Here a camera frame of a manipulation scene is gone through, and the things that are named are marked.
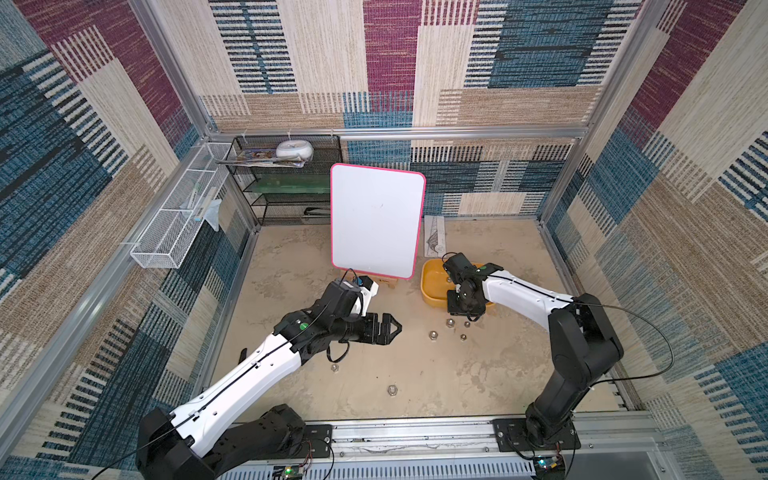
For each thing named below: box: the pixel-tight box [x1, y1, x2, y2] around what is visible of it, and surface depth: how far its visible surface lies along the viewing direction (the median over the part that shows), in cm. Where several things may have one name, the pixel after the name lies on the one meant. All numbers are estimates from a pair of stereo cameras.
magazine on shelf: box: [216, 149, 307, 169], surface depth 82 cm
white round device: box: [276, 140, 314, 161], surface depth 91 cm
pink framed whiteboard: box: [330, 163, 426, 280], surface depth 92 cm
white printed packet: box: [424, 215, 447, 258], surface depth 117 cm
